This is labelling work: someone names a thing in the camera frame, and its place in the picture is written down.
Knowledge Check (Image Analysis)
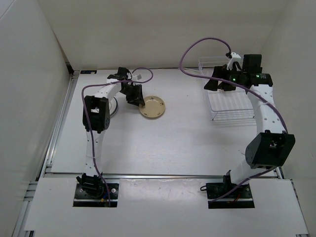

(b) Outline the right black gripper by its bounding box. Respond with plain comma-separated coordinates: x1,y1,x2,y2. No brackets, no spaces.
204,66,246,91

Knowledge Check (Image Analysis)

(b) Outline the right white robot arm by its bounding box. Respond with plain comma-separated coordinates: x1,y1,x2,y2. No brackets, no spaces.
204,52,295,198

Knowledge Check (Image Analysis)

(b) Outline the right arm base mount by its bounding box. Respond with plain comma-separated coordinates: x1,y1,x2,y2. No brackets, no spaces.
200,175,255,209

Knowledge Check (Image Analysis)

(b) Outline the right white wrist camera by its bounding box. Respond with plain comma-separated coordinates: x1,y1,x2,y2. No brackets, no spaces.
226,52,241,70

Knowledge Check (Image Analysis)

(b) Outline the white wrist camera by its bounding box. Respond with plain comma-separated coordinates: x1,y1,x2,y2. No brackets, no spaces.
133,74,142,81
226,52,241,70

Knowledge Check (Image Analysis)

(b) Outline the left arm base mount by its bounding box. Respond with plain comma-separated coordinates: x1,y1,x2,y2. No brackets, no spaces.
73,173,119,208

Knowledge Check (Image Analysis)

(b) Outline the cream yellow plate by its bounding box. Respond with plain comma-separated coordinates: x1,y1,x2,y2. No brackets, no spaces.
139,96,166,119

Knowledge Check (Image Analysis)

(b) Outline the white wire dish rack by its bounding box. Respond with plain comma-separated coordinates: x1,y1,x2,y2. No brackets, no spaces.
198,56,254,121

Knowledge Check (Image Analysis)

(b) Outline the white plate green rim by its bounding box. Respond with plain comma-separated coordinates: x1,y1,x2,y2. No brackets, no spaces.
109,97,119,117

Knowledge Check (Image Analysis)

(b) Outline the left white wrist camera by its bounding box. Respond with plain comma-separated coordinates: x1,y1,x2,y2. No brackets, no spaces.
133,74,142,81

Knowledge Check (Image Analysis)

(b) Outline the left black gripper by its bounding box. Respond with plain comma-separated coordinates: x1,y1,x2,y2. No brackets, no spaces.
120,83,145,107

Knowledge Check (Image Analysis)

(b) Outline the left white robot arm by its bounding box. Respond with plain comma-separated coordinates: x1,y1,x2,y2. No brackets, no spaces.
77,67,153,198

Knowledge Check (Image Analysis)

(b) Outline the metal rail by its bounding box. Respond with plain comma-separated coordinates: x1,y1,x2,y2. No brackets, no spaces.
44,172,279,179

